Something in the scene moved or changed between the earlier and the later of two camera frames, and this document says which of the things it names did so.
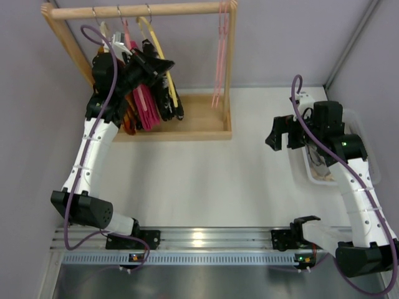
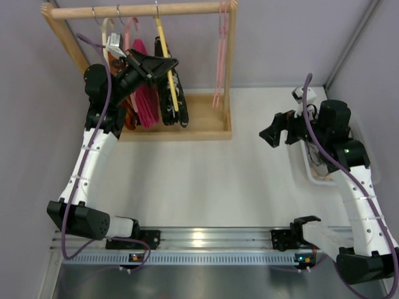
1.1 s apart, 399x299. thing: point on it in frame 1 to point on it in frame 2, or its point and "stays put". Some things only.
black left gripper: x=144 y=66 stays put
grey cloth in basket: x=320 y=170 stays put
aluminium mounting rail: x=187 y=240 stays put
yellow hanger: x=150 y=23 to x=157 y=17
